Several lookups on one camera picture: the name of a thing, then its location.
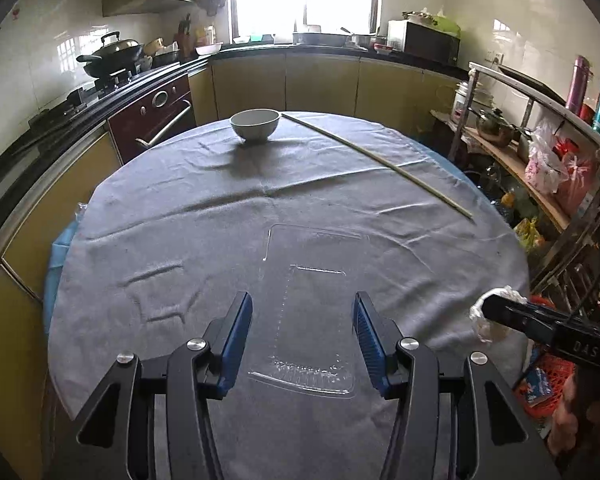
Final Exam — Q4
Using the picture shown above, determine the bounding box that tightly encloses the clear plastic tray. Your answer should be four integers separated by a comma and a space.
246, 224, 368, 399

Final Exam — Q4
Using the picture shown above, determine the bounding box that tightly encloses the white tissue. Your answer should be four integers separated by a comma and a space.
468, 285, 527, 344

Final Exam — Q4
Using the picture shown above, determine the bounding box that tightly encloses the person's right hand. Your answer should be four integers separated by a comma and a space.
546, 372, 600, 458

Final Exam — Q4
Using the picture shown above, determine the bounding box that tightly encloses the red plastic basket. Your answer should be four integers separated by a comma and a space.
514, 349, 574, 420

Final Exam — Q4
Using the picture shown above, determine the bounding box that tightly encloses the yellow plastic bag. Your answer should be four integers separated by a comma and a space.
514, 217, 546, 255

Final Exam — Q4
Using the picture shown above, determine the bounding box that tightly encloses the grey tablecloth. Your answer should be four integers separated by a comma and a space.
48, 113, 529, 479

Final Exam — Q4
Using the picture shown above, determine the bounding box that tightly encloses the long wooden stick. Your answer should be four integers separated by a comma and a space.
282, 113, 472, 220

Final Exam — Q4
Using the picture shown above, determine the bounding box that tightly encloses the pink white plastic bag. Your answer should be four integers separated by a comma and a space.
524, 118, 568, 195

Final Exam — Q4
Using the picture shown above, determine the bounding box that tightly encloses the metal storage rack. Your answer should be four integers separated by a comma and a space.
431, 63, 600, 292

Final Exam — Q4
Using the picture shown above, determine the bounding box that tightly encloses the blue under cloth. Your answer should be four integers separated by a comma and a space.
43, 218, 80, 337

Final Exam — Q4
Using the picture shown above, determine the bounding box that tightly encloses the white ceramic bowl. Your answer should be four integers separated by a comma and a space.
230, 108, 282, 142

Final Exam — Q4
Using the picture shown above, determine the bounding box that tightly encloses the dark red oven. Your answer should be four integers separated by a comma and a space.
108, 76, 196, 164

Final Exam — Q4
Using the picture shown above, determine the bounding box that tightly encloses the steel pot on shelf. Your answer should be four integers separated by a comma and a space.
476, 108, 516, 148

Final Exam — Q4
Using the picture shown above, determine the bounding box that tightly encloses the purple thermos bottle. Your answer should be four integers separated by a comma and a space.
566, 55, 591, 116

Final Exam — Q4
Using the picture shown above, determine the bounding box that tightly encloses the knife block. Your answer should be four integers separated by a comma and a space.
174, 13, 193, 61

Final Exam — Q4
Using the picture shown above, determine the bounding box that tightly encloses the black microwave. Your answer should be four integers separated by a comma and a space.
387, 20, 460, 66

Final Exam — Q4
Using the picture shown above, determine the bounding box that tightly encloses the black wok with lid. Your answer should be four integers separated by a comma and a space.
76, 32, 144, 79

